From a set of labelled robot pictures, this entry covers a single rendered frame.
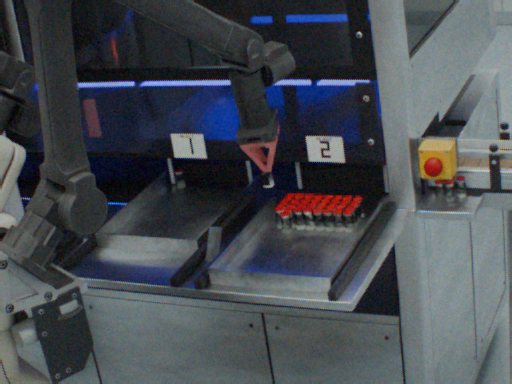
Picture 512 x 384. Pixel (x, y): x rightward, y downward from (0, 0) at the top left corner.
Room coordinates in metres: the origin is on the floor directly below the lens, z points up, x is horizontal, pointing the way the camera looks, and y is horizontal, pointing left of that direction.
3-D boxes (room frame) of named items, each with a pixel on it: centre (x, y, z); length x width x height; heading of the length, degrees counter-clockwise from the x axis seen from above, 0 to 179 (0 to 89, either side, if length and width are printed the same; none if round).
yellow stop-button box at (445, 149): (2.04, -0.40, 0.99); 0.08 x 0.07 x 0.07; 153
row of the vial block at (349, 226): (2.02, -0.11, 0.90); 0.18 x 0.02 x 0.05; 63
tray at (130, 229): (2.20, 0.18, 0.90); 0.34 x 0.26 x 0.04; 153
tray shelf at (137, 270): (2.06, 0.06, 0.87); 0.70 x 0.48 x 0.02; 63
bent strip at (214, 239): (1.92, 0.13, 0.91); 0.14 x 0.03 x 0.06; 154
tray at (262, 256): (1.94, -0.07, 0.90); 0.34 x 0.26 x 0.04; 153
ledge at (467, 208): (2.07, -0.43, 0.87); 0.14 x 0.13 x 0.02; 153
